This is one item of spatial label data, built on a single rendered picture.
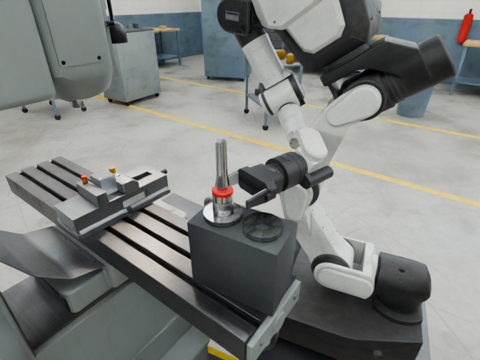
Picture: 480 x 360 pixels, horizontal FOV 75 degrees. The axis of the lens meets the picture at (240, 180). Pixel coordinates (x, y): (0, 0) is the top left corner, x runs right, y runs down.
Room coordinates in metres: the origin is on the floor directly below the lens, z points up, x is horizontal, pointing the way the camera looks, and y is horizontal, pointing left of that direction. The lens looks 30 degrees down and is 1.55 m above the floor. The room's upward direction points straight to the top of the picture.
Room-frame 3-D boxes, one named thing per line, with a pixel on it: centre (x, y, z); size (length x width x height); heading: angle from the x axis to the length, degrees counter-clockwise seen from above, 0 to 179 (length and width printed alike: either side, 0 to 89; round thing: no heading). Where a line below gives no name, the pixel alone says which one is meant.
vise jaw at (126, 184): (0.91, 0.40, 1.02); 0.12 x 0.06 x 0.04; 51
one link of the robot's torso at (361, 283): (0.87, -0.40, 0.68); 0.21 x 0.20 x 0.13; 67
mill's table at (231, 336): (0.85, 0.40, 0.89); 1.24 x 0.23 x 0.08; 54
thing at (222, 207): (0.58, 0.04, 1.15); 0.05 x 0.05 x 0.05
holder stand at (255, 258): (0.56, -0.01, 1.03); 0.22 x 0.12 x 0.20; 61
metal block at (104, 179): (0.87, 0.44, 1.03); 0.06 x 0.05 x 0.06; 51
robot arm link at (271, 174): (0.67, -0.07, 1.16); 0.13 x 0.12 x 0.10; 39
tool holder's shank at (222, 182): (0.58, 0.04, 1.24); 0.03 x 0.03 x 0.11
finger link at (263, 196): (0.57, -0.04, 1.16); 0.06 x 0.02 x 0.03; 129
